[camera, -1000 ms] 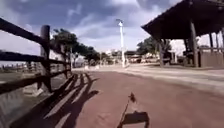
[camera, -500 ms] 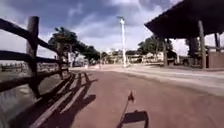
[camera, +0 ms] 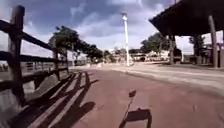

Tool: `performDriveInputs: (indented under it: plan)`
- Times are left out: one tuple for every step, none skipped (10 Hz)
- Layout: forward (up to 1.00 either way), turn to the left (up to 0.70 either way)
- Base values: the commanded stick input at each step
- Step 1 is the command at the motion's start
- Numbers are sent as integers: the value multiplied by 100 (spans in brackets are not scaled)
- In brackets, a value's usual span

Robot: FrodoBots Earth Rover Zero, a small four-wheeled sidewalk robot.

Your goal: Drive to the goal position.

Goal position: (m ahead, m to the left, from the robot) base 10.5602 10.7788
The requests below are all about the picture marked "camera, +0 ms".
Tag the red paved path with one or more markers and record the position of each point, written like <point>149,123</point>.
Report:
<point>133,86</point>

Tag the distant buildings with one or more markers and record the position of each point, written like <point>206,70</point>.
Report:
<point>146,56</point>

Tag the row of trees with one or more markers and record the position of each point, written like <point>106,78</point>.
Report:
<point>66,38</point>

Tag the pale concrete ledge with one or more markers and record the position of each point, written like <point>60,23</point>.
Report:
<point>50,96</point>

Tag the roofed open shelter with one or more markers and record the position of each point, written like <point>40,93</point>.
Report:
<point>190,16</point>

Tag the pale lamp post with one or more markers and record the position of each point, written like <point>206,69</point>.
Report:
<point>126,43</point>

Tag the dark wooden rail fence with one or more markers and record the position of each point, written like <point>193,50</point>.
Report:
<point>15,60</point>

